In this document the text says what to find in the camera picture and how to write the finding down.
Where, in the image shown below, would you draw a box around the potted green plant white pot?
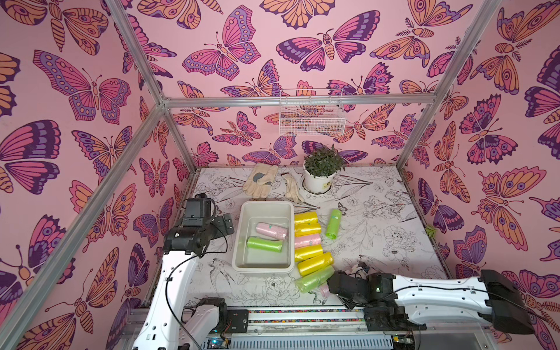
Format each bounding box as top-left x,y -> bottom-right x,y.
303,145 -> 346,194

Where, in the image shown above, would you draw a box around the green bag roll bottom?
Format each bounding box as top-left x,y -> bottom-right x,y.
295,265 -> 335,293

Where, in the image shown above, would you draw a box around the white plastic storage box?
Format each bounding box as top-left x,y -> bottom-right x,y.
232,201 -> 295,276

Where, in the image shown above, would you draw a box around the white wire basket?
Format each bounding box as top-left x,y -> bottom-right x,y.
278,93 -> 347,137

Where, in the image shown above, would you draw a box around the beige work glove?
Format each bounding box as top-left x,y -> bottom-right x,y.
243,163 -> 279,199
281,173 -> 305,204

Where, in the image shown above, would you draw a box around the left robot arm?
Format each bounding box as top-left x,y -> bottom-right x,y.
132,214 -> 235,349

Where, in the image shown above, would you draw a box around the yellow bag roll top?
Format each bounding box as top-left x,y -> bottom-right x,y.
294,211 -> 319,225

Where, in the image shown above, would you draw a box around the right beige work glove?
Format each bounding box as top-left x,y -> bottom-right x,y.
281,173 -> 305,204

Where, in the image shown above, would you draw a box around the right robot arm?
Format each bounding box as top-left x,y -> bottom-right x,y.
328,270 -> 535,335

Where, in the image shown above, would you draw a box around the yellow bag roll small middle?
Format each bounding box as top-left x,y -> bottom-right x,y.
294,245 -> 324,262

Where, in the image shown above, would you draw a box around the white slotted cable duct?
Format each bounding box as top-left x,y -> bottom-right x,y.
209,335 -> 395,350

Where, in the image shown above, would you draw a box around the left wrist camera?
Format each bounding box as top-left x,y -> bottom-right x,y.
180,193 -> 217,228

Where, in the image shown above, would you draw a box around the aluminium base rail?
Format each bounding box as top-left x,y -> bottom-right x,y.
126,305 -> 487,338

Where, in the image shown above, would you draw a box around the pink bag roll bottom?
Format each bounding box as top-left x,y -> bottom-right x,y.
318,283 -> 330,299

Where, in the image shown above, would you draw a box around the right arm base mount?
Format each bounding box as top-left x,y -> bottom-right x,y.
363,306 -> 427,332

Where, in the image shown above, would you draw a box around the yellow bag roll lower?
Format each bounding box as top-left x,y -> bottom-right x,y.
297,252 -> 333,277

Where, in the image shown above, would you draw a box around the left beige work glove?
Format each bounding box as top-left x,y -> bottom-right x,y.
243,163 -> 279,199

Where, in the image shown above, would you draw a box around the pink bag roll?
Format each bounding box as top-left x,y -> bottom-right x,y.
318,283 -> 330,299
295,234 -> 321,249
255,223 -> 288,241

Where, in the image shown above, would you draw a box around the aluminium frame bars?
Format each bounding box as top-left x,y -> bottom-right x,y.
0,0 -> 504,350

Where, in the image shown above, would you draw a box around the green bag roll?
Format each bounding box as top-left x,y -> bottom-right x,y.
325,209 -> 342,240
295,265 -> 335,293
246,237 -> 284,253

